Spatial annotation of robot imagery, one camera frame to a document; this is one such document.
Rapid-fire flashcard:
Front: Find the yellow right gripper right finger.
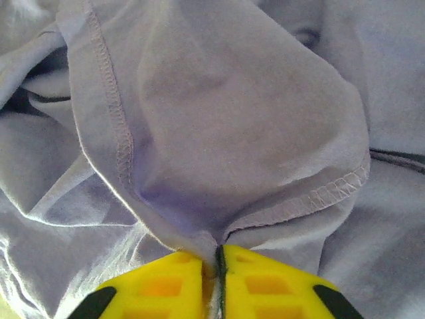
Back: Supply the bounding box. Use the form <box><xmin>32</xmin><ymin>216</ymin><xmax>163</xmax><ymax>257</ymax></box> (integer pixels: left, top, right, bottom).
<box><xmin>215</xmin><ymin>245</ymin><xmax>365</xmax><ymax>319</ymax></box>

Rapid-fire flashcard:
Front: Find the purple t-shirt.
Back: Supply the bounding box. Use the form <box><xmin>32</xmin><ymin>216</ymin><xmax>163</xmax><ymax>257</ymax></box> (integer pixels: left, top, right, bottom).
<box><xmin>0</xmin><ymin>0</ymin><xmax>425</xmax><ymax>319</ymax></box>

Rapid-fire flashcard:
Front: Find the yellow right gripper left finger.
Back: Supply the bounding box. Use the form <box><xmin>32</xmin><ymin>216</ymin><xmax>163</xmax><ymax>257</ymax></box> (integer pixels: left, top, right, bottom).
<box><xmin>67</xmin><ymin>251</ymin><xmax>214</xmax><ymax>319</ymax></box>

